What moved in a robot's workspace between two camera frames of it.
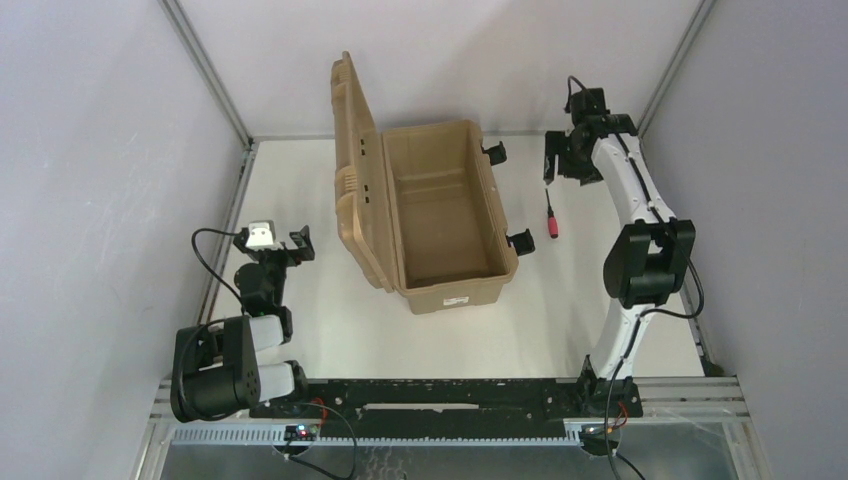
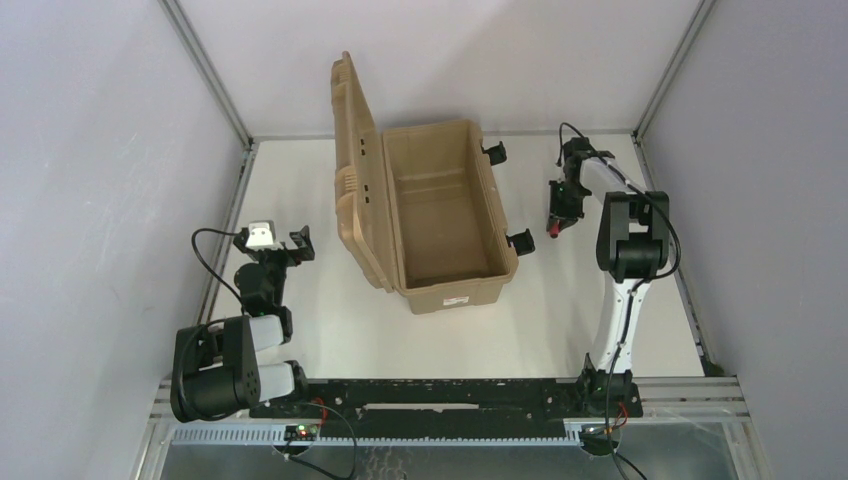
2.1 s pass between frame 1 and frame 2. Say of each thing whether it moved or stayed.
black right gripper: moved
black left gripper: stayed
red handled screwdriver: stayed
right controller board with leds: stayed
